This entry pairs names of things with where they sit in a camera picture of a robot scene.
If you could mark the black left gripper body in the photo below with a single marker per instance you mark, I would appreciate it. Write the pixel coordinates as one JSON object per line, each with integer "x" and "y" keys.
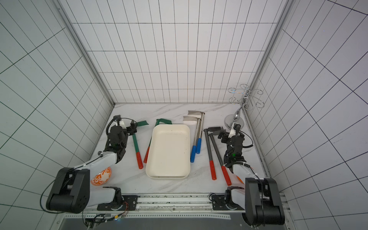
{"x": 130, "y": 131}

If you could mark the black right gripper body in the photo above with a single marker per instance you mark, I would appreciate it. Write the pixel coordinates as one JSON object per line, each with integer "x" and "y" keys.
{"x": 224, "y": 135}

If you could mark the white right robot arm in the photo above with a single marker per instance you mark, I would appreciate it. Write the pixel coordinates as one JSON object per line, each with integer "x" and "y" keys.
{"x": 259, "y": 197}

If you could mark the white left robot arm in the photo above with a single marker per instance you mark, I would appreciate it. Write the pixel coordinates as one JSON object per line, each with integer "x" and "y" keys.
{"x": 71, "y": 190}

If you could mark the green hoe outer left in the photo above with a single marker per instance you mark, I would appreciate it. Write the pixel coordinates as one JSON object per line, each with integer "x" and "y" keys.
{"x": 136, "y": 146}

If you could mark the cream plastic storage box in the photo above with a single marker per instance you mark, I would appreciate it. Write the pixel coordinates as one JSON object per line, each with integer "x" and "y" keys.
{"x": 169, "y": 153}

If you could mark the chrome cup rack stand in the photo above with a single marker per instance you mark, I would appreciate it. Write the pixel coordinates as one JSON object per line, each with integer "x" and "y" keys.
{"x": 247, "y": 99}

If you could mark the orange patterned white bowl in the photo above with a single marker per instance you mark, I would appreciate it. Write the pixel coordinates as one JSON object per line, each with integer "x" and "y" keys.
{"x": 102, "y": 178}

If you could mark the chrome hoe blue handle right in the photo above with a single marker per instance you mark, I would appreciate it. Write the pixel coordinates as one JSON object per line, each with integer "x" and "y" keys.
{"x": 201, "y": 116}

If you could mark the chrome hoe blue handle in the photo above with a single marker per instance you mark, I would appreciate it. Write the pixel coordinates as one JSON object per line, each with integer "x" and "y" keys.
{"x": 201, "y": 116}
{"x": 189, "y": 120}

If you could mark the chrome hoe blue handle left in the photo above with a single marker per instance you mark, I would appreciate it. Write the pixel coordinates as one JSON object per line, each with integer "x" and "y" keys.
{"x": 189, "y": 120}

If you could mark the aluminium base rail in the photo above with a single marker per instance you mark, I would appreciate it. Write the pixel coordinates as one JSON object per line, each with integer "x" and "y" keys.
{"x": 182, "y": 205}

